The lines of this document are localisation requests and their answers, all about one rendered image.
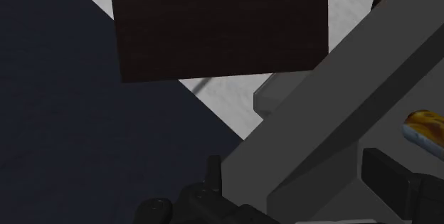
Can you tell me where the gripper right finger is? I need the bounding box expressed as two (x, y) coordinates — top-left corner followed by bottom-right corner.
(361, 148), (444, 224)

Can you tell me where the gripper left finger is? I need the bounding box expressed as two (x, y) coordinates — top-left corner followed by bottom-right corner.
(132, 154), (231, 224)

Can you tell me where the yellow and blue oblong object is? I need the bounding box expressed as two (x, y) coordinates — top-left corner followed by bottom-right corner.
(401, 109), (444, 164)

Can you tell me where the grey table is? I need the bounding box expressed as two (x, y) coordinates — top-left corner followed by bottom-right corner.
(221, 0), (444, 224)

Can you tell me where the dark brown robot stand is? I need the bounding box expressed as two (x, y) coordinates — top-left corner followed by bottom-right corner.
(108, 0), (329, 84)

